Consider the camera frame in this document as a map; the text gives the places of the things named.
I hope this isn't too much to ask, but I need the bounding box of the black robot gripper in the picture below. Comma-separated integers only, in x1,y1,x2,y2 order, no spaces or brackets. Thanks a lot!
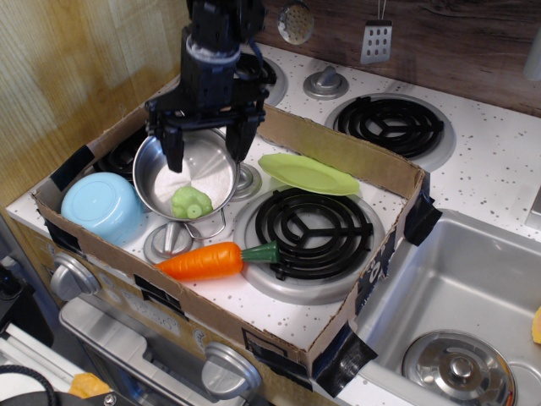
145,25,269,173

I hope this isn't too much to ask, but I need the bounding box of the light green toy broccoli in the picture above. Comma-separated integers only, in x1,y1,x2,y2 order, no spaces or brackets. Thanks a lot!
171,186,213,220

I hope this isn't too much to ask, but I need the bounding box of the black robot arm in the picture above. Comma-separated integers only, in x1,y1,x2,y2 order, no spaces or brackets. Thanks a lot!
145,1,269,173

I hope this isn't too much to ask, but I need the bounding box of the small stainless steel pot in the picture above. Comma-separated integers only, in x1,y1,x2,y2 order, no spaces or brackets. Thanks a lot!
133,129,239,239

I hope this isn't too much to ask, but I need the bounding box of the silver stovetop knob middle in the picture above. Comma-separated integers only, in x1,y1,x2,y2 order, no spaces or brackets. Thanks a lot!
231,163,262,202

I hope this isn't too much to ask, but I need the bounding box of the silver stovetop knob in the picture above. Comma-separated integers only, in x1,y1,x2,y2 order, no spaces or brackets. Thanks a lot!
303,66,349,100
231,163,262,202
143,222,202,264

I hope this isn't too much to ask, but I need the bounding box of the front left black burner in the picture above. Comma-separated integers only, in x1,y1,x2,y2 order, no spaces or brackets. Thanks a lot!
83,124,147,185

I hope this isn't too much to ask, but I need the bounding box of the black burner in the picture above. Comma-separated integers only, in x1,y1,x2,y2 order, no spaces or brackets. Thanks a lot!
237,52,288,107
83,124,147,185
233,187,385,305
325,93,456,172

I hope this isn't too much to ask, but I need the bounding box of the back left black burner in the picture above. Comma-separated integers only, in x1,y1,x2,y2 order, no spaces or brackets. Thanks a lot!
237,52,288,107

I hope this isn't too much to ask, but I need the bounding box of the light green plastic plate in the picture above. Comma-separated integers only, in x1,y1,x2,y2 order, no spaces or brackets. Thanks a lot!
259,153,360,196

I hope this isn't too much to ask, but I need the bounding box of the silver stovetop knob front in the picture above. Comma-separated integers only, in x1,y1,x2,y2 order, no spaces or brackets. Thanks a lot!
143,222,202,264

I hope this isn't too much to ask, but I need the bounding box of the light blue plastic bowl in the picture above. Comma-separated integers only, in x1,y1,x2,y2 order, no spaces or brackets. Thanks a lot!
61,173,144,244

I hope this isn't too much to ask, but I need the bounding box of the orange toy carrot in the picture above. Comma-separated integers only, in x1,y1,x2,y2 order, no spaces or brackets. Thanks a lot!
156,241,280,282

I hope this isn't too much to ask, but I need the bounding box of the silver stovetop knob back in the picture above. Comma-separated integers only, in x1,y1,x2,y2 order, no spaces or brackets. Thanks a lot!
303,66,349,100

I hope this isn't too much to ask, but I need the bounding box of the hanging metal skimmer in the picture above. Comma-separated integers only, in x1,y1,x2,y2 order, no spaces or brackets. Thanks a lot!
277,1,314,46

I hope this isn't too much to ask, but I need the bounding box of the front right black burner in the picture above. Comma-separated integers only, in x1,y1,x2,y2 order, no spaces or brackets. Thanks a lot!
233,187,385,305

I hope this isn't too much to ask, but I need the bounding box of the brown cardboard fence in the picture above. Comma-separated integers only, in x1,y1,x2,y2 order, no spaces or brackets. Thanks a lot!
31,79,443,398

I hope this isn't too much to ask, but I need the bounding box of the back right black burner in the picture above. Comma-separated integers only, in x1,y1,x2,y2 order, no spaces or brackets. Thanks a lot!
325,93,456,172

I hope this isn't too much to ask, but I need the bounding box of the hanging metal spatula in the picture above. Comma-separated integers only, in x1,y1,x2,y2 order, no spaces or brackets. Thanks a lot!
360,1,393,65

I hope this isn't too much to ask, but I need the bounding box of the silver oven knob left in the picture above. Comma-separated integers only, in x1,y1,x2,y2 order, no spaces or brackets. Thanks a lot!
50,253,101,301

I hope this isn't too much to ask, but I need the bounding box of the silver oven knob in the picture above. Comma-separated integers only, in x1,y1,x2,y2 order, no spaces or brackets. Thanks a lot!
50,253,101,301
201,342,262,400

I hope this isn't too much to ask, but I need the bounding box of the silver oven knob right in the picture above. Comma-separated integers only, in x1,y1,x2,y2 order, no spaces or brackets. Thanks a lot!
201,342,262,400

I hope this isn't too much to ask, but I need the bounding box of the orange object bottom left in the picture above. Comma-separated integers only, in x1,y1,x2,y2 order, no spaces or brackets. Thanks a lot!
68,372,111,398

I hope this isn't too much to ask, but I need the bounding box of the stainless steel sink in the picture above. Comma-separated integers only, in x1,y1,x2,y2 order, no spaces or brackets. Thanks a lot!
351,211,540,405

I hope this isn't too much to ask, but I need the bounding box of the stainless steel pot lid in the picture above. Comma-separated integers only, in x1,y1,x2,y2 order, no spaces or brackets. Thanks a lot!
401,330,516,405

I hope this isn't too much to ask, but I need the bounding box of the orange object at right edge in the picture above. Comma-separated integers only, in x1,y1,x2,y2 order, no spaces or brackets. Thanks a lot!
532,308,541,344

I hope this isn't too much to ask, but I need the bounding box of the silver oven door handle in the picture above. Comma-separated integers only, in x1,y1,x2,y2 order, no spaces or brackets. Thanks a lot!
59,299,245,405

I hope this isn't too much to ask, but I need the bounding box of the black cable bottom left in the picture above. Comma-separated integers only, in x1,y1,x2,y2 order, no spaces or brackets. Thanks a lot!
0,363,64,406

